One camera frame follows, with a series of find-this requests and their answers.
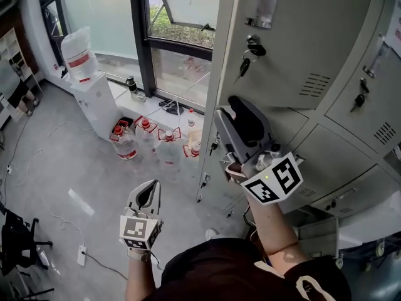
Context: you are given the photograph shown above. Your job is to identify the white open shelf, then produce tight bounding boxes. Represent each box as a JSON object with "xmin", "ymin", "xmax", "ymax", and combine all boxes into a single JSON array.
[{"xmin": 0, "ymin": 27, "xmax": 44, "ymax": 106}]

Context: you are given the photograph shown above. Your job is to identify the white power strip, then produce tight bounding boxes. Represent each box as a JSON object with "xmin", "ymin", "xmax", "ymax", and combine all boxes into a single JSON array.
[{"xmin": 76, "ymin": 245, "xmax": 88, "ymax": 267}]

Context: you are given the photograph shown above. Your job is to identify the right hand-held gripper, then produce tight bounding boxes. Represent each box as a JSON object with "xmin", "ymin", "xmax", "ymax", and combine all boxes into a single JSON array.
[{"xmin": 214, "ymin": 95, "xmax": 305, "ymax": 206}]

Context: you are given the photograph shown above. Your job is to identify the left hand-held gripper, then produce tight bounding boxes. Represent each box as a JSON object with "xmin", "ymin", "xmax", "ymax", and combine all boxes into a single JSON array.
[{"xmin": 118, "ymin": 179, "xmax": 164, "ymax": 251}]

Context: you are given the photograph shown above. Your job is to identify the person's right forearm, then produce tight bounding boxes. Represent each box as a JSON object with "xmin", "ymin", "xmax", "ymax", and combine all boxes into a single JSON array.
[{"xmin": 246, "ymin": 196, "xmax": 314, "ymax": 278}]

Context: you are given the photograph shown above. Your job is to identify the black thermos flask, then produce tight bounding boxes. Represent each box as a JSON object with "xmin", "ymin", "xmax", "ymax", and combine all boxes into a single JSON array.
[{"xmin": 125, "ymin": 75, "xmax": 138, "ymax": 94}]

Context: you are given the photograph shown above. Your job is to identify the grey wheeled cart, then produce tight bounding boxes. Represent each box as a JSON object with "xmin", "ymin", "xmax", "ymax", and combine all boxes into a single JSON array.
[{"xmin": 333, "ymin": 239, "xmax": 401, "ymax": 271}]

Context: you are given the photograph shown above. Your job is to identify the small black bundle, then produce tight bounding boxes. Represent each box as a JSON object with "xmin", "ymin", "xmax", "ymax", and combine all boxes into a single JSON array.
[{"xmin": 159, "ymin": 100, "xmax": 185, "ymax": 115}]

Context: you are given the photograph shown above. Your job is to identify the black framed window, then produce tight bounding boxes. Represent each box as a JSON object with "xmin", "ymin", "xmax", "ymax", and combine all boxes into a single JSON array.
[{"xmin": 39, "ymin": 0, "xmax": 222, "ymax": 108}]

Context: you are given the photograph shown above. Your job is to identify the person's black shirt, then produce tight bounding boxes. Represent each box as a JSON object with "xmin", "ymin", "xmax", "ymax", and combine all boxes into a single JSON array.
[{"xmin": 155, "ymin": 237, "xmax": 352, "ymax": 301}]

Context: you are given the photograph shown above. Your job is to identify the black office chair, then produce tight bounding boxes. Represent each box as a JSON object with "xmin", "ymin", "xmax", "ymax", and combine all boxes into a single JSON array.
[{"xmin": 0, "ymin": 208, "xmax": 54, "ymax": 301}]

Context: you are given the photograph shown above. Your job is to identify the white paper notice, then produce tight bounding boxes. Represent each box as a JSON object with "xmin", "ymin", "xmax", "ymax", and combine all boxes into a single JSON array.
[{"xmin": 385, "ymin": 9, "xmax": 401, "ymax": 59}]

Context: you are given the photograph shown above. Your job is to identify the grey metal locker cabinet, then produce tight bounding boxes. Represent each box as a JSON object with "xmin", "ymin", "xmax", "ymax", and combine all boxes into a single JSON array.
[{"xmin": 195, "ymin": 0, "xmax": 401, "ymax": 224}]

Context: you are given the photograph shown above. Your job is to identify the large clear water jug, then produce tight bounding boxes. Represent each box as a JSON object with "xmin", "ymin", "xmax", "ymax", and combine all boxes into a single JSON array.
[{"xmin": 60, "ymin": 26, "xmax": 99, "ymax": 83}]

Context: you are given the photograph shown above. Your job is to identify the beige shoulder strap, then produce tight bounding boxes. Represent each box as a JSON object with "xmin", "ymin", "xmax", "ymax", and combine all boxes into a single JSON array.
[{"xmin": 294, "ymin": 275, "xmax": 335, "ymax": 301}]

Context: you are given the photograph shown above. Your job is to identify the white water dispenser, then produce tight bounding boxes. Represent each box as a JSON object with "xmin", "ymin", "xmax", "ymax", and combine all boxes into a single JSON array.
[{"xmin": 70, "ymin": 73, "xmax": 119, "ymax": 140}]

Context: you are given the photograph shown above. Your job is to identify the person's left forearm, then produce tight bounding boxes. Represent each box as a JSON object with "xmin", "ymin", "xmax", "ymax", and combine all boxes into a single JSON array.
[{"xmin": 125, "ymin": 248, "xmax": 157, "ymax": 301}]

